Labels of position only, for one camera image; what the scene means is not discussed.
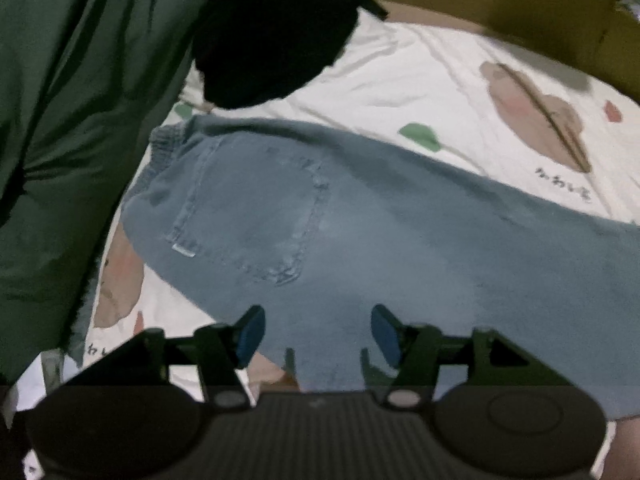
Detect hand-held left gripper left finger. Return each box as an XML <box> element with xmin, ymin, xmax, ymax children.
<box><xmin>95</xmin><ymin>304</ymin><xmax>267</xmax><ymax>407</ymax></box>

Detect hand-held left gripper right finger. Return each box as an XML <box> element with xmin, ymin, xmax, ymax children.
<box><xmin>371</xmin><ymin>304</ymin><xmax>551</xmax><ymax>407</ymax></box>

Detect blue jeans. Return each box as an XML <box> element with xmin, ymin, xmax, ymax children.
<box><xmin>120</xmin><ymin>115</ymin><xmax>640</xmax><ymax>421</ymax></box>

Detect bear printed blanket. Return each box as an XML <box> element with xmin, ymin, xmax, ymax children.
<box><xmin>20</xmin><ymin>2</ymin><xmax>640</xmax><ymax>480</ymax></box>

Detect black cloth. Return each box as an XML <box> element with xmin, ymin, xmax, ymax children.
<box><xmin>192</xmin><ymin>0</ymin><xmax>388</xmax><ymax>110</ymax></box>

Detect cardboard box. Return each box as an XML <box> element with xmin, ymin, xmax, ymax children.
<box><xmin>320</xmin><ymin>0</ymin><xmax>640</xmax><ymax>106</ymax></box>

